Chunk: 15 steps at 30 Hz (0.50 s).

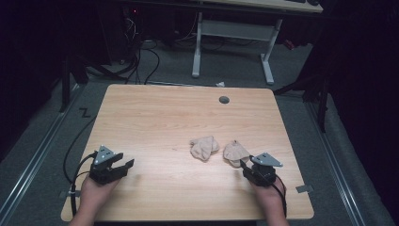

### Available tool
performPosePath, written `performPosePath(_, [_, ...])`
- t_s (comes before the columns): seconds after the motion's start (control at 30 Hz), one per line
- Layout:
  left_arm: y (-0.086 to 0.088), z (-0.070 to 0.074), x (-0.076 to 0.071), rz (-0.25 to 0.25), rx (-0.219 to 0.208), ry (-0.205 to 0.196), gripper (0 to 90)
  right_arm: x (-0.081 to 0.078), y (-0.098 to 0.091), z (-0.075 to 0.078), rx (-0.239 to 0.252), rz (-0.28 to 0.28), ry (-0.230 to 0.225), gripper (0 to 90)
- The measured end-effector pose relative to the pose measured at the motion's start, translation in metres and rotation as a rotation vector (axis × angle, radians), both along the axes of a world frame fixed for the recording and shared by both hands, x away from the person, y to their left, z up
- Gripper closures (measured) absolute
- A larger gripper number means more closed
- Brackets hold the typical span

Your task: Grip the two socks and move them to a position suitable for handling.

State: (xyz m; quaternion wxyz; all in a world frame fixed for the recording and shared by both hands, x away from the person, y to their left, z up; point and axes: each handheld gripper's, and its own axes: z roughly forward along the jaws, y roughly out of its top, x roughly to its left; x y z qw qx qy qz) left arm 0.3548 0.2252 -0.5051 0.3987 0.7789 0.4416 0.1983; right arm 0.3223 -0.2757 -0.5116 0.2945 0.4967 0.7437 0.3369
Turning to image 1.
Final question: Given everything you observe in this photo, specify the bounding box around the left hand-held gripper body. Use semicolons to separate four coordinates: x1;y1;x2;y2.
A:
88;144;124;186

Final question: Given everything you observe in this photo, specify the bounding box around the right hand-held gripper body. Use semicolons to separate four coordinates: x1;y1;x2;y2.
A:
242;152;284;188

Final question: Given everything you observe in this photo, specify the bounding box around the beige sock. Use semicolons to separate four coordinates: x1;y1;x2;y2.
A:
222;139;252;169
189;135;221;163

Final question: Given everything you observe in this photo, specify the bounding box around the person's left hand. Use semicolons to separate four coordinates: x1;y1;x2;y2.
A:
78;173;120;218

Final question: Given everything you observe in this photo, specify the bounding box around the person's right hand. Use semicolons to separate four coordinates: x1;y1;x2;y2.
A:
249;175;286;216

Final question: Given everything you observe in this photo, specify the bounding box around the black stand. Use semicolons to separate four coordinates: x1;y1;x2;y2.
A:
58;55;72;114
272;72;332;134

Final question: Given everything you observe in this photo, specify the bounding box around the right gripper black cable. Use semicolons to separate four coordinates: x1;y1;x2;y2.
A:
270;174;288;218

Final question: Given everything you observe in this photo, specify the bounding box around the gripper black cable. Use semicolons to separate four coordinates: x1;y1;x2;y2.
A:
70;152;99;218
270;174;288;218

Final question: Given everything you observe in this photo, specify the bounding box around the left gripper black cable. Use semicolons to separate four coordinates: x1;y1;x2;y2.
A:
70;152;99;218

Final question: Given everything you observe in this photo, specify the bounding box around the black floor cable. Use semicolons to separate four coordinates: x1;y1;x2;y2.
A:
62;115;98;185

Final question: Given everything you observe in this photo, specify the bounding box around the metal floor rail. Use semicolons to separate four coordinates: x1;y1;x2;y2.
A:
304;101;367;226
0;82;85;218

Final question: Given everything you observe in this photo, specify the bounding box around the bundle of black cables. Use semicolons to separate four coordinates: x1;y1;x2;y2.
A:
119;12;162;86

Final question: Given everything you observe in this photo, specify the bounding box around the white frame desk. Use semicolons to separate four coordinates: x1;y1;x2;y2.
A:
190;0;325;87

